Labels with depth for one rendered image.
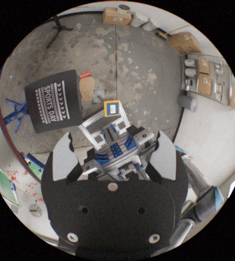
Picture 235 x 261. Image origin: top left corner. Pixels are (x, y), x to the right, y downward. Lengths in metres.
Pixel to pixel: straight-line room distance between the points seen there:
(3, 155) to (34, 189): 0.09
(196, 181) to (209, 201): 0.14
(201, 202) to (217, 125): 2.76
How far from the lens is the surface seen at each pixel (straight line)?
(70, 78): 0.67
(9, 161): 0.16
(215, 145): 3.23
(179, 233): 0.40
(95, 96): 1.60
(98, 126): 1.55
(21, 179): 0.18
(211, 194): 0.48
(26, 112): 0.93
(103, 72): 1.65
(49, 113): 0.74
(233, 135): 3.15
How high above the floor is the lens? 1.60
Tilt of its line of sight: 55 degrees down
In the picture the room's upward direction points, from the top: 148 degrees clockwise
